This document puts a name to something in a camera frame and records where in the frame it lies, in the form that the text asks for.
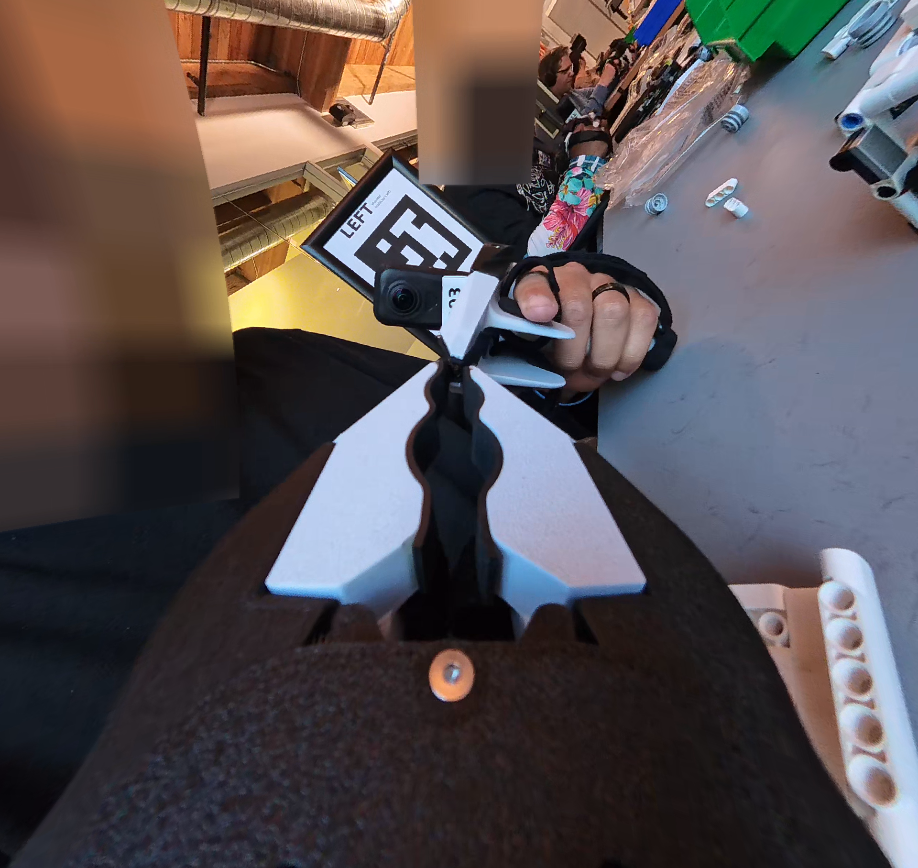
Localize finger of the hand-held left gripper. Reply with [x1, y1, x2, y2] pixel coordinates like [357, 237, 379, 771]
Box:
[439, 271, 504, 324]
[439, 319, 496, 365]

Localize blue plastic bin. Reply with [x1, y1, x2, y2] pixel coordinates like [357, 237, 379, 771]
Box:
[633, 0, 694, 49]

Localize person's left forearm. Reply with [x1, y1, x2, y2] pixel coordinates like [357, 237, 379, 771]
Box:
[534, 379, 601, 442]

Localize clear plastic bag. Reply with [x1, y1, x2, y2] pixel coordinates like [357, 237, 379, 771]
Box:
[594, 57, 752, 210]

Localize another person's forearm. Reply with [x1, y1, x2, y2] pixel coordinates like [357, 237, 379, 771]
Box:
[527, 129, 616, 258]

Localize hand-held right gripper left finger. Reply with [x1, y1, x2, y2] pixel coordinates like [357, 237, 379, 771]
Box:
[265, 362, 440, 636]

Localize white lego cab assembly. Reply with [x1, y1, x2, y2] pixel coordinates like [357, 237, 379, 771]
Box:
[728, 547, 918, 824]

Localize person's left hand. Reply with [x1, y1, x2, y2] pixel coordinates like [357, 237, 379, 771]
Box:
[513, 262, 662, 392]

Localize black ceiling pipe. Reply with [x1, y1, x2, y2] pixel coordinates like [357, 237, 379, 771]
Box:
[195, 13, 215, 117]

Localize partly built lego truck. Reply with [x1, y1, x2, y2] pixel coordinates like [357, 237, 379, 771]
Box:
[820, 0, 918, 232]

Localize green plastic bin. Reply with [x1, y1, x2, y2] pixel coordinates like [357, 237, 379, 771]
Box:
[683, 0, 899, 63]

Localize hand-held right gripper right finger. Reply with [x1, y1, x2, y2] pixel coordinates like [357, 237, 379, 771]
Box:
[462, 366, 646, 636]

